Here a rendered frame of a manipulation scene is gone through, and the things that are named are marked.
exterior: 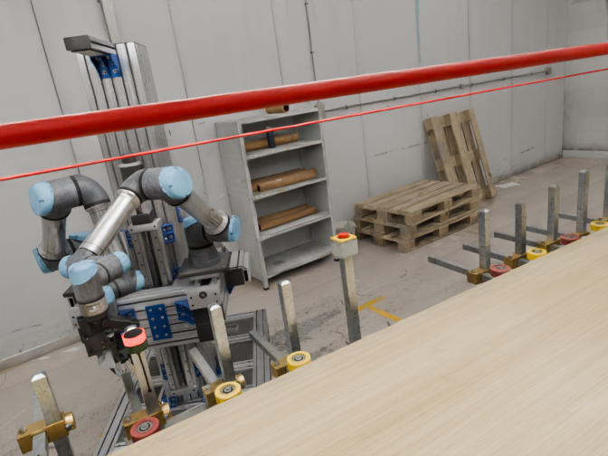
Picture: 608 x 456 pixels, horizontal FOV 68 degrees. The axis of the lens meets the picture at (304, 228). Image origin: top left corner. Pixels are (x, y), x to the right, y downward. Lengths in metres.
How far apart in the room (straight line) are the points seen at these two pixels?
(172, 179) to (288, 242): 3.27
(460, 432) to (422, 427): 0.09
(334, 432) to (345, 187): 4.14
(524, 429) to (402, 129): 4.81
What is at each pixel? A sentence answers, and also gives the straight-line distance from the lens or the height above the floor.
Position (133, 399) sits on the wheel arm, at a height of 0.86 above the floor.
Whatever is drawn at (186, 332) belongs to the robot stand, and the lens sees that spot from 2.24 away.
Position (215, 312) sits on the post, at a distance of 1.47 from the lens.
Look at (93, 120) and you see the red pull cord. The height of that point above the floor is 1.75.
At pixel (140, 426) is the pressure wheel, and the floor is 0.90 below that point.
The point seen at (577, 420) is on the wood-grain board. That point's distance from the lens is 1.36.
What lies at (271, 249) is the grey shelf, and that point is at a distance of 4.73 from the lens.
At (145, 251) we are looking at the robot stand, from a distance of 2.25.
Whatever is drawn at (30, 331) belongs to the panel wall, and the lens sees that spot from 4.21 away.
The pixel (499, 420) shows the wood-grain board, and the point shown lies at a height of 0.90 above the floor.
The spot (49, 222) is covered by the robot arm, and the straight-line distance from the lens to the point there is 1.93.
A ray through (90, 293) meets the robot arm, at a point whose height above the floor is 1.28.
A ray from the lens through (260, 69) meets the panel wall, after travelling 4.58.
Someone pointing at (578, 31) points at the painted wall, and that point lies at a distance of 8.96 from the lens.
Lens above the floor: 1.75
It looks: 17 degrees down
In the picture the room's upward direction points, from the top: 8 degrees counter-clockwise
